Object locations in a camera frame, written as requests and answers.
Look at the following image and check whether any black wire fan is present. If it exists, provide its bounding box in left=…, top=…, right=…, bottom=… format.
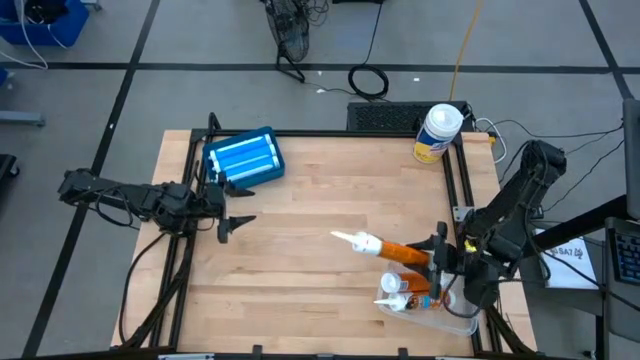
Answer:
left=262, top=0, right=314, bottom=84

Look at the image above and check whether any clear plastic container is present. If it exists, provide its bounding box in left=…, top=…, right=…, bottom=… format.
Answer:
left=374, top=269, right=480, bottom=338

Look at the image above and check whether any black chair base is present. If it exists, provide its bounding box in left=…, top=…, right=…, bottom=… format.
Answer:
left=0, top=153, right=21, bottom=199

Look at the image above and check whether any black aluminium table frame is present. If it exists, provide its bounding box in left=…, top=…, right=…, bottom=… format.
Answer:
left=119, top=112, right=539, bottom=360

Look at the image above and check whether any black stand beam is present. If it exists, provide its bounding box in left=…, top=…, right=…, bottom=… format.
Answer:
left=529, top=193, right=630, bottom=256

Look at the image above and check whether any yellow cable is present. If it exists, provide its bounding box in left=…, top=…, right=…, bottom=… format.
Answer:
left=448, top=0, right=485, bottom=101

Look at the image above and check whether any blue battery pack box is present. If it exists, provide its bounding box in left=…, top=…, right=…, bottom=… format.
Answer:
left=202, top=126, right=286, bottom=190

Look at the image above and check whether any black keyboard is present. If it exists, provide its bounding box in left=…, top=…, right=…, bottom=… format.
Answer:
left=346, top=101, right=474, bottom=134
left=604, top=217, right=640, bottom=289

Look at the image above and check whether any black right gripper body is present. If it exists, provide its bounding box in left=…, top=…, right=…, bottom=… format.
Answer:
left=444, top=239, right=502, bottom=309

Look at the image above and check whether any grey metal bar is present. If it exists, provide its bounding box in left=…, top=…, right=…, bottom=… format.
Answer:
left=0, top=110, right=46, bottom=128

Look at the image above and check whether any grey monitor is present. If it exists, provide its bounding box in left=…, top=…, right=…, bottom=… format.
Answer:
left=622, top=98, right=640, bottom=221

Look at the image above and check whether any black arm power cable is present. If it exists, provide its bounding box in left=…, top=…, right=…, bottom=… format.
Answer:
left=118, top=230, right=169, bottom=346

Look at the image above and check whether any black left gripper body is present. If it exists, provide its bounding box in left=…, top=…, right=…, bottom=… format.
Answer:
left=192, top=181, right=227, bottom=227

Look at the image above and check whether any thin white cable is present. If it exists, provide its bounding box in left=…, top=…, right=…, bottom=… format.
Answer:
left=0, top=0, right=69, bottom=71

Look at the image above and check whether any white printed paper booklet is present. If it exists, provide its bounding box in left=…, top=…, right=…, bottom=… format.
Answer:
left=542, top=234, right=600, bottom=290

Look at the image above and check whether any blue storage bin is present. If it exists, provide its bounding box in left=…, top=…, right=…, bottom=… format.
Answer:
left=0, top=0, right=90, bottom=47

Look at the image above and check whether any long black floor cable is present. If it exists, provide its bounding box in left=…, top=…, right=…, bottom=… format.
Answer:
left=492, top=118, right=626, bottom=141

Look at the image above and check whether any white Lysol wipes canister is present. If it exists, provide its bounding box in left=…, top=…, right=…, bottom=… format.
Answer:
left=412, top=103, right=465, bottom=165

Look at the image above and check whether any coiled black cable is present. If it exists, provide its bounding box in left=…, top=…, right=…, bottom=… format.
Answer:
left=348, top=0, right=390, bottom=101

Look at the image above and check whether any looped white cable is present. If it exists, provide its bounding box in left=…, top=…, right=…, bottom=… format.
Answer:
left=474, top=117, right=509, bottom=164

